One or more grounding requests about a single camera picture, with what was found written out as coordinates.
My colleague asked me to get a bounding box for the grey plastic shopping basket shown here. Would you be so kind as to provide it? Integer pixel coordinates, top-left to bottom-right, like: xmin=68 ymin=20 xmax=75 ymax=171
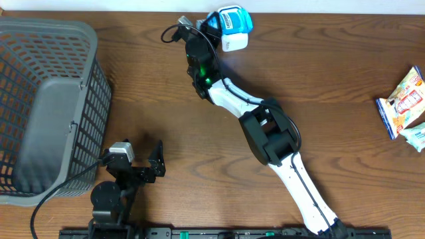
xmin=1 ymin=17 xmax=112 ymax=206

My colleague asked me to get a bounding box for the white barcode scanner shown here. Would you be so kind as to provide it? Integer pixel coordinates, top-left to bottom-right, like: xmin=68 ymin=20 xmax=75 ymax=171
xmin=218 ymin=5 xmax=249 ymax=53

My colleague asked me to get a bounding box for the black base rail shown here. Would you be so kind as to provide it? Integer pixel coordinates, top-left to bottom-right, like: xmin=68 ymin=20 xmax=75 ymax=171
xmin=58 ymin=226 xmax=392 ymax=239

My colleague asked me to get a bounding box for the teal mouthwash bottle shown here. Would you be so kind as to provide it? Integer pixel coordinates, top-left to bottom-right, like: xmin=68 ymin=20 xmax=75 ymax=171
xmin=217 ymin=5 xmax=254 ymax=35

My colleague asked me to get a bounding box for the light teal wipes packet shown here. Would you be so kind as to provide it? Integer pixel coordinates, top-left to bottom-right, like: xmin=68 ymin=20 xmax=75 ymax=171
xmin=400 ymin=122 xmax=425 ymax=153

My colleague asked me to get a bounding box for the black right camera cable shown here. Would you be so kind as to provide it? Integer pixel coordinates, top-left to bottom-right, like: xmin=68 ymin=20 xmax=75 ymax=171
xmin=160 ymin=23 xmax=335 ymax=238

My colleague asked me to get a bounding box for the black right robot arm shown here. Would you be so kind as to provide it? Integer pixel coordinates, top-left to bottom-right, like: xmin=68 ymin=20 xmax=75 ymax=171
xmin=177 ymin=25 xmax=348 ymax=238

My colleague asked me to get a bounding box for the black left camera cable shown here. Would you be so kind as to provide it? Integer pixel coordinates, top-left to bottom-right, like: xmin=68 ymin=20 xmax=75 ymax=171
xmin=29 ymin=159 xmax=104 ymax=239

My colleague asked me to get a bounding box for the black camera cable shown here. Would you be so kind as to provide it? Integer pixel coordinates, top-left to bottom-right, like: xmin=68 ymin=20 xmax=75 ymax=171
xmin=29 ymin=159 xmax=104 ymax=239
xmin=160 ymin=23 xmax=335 ymax=238

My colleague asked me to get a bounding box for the yellow red snack bag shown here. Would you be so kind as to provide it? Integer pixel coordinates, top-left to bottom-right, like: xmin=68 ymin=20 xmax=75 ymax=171
xmin=375 ymin=66 xmax=424 ymax=140

